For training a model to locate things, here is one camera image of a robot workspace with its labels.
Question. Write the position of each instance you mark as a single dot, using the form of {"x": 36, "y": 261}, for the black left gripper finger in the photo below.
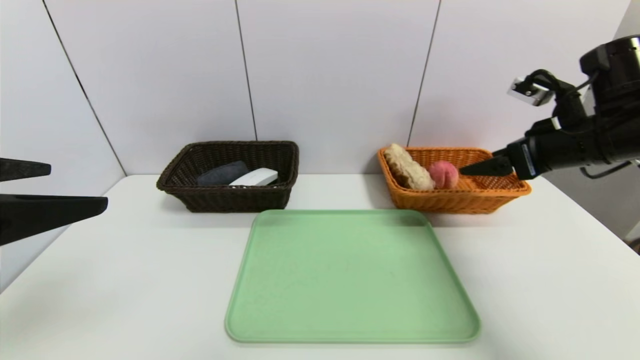
{"x": 45, "y": 212}
{"x": 22, "y": 169}

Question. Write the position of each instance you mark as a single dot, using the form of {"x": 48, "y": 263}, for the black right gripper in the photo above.
{"x": 526, "y": 160}

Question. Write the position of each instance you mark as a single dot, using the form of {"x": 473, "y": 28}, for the pink peach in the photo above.
{"x": 443, "y": 175}

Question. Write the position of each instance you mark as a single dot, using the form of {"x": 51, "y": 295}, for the striped purple bread roll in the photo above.
{"x": 407, "y": 167}

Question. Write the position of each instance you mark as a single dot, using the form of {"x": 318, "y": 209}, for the dark grey fabric pouch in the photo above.
{"x": 220, "y": 175}

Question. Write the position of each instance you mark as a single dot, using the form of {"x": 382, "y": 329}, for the white whiteboard eraser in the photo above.
{"x": 255, "y": 177}

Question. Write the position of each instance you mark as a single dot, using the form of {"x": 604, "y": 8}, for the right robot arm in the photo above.
{"x": 610, "y": 100}

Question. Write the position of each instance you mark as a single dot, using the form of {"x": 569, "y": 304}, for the orange wicker basket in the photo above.
{"x": 475, "y": 197}

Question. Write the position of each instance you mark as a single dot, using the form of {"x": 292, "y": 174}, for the dark brown wicker basket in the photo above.
{"x": 235, "y": 200}

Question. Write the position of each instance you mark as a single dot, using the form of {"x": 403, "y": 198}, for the light green plastic tray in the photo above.
{"x": 350, "y": 280}

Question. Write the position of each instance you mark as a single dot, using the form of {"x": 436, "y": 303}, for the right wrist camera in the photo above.
{"x": 530, "y": 90}

